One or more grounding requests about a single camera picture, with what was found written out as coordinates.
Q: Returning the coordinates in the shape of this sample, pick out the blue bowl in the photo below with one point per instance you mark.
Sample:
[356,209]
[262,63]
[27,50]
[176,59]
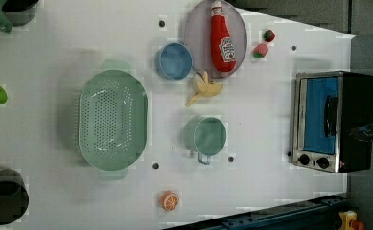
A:
[173,61]

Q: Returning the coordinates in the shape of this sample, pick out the grey round plate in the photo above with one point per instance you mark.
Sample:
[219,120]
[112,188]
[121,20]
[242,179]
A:
[196,36]

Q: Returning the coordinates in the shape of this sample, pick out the blue metal frame rail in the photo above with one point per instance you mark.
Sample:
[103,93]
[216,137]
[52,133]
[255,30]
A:
[314,214]

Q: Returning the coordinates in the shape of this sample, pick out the green mug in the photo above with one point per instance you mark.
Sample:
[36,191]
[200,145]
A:
[205,136]

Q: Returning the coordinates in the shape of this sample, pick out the yellow orange clamp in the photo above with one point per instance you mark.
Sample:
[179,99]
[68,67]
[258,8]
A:
[349,221]

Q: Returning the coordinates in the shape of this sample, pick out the red toy strawberry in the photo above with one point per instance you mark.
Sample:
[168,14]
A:
[269,36]

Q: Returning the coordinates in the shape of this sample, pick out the dark grey pot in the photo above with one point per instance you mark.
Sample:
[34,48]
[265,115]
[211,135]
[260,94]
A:
[20,12]

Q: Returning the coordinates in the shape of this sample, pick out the black round pot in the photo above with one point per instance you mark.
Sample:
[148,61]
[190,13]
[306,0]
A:
[14,197]

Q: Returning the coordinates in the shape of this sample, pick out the green perforated colander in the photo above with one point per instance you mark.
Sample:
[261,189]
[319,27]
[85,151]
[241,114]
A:
[113,120]

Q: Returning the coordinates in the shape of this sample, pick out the pink toy strawberry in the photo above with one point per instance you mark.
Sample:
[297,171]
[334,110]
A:
[260,51]

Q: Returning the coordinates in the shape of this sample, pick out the red plush ketchup bottle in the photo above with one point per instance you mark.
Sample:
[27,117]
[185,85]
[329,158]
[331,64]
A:
[222,48]

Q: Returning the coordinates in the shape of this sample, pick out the peeled toy banana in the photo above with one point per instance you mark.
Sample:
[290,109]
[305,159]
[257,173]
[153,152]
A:
[203,87]

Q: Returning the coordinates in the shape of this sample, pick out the toy orange slice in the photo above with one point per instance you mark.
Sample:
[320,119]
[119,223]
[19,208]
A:
[169,200]

